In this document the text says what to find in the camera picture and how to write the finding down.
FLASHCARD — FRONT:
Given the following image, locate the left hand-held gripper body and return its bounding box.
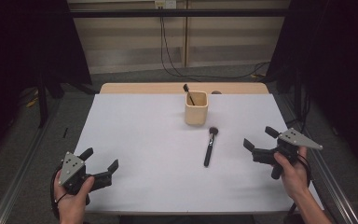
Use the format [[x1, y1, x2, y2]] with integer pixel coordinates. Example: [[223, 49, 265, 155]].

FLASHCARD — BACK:
[[57, 151, 113, 196]]

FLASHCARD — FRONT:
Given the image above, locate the person's left hand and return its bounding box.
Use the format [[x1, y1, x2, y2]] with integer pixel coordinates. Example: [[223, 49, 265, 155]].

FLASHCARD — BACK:
[[53, 175, 96, 224]]

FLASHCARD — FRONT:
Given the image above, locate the black wall cable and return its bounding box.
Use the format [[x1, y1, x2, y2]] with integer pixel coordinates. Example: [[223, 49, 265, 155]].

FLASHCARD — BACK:
[[158, 7, 272, 83]]

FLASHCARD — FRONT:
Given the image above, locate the metal floor rail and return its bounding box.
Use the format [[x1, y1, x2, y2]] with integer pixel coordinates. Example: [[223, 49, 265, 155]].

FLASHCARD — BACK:
[[0, 98, 63, 224], [276, 92, 358, 224]]

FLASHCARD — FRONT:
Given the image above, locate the right hand-held gripper cable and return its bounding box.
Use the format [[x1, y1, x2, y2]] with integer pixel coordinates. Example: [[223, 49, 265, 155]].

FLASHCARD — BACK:
[[287, 153, 313, 218]]

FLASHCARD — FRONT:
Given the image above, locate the black powder brush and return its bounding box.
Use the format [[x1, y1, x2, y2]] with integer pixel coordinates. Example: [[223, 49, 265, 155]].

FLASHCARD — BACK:
[[203, 126, 219, 168]]

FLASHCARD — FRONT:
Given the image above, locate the black curtain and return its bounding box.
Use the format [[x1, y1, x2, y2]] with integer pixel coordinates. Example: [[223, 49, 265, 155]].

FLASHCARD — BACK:
[[0, 0, 93, 175], [264, 0, 358, 180]]

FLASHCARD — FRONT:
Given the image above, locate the yellow floor item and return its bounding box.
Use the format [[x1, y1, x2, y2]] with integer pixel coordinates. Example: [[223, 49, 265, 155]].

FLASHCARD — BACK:
[[25, 97, 40, 108]]

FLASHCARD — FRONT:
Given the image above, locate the thin black makeup brush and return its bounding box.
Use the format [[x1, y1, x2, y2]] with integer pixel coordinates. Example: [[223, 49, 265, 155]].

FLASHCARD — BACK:
[[183, 83, 196, 106]]

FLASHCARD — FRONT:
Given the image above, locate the white table mat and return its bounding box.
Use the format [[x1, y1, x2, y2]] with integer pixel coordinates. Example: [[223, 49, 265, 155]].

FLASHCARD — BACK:
[[73, 92, 324, 216]]

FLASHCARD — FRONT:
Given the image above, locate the white wall socket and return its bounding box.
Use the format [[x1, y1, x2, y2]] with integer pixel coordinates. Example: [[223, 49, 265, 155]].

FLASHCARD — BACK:
[[154, 0, 177, 9]]

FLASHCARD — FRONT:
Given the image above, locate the person's right hand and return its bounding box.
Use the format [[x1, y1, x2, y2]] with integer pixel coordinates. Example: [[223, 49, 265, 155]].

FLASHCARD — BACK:
[[273, 146, 310, 201]]

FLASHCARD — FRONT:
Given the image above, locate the beige square cup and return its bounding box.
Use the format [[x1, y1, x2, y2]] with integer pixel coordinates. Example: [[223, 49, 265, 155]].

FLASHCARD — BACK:
[[185, 90, 210, 127]]

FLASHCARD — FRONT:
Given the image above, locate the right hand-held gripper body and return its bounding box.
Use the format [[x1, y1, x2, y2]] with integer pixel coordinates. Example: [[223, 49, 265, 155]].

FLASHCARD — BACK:
[[251, 127, 324, 181]]

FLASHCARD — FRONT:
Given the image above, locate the black horizontal bar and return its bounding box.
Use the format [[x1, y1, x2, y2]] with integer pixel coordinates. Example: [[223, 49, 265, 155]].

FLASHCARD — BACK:
[[69, 8, 289, 19]]

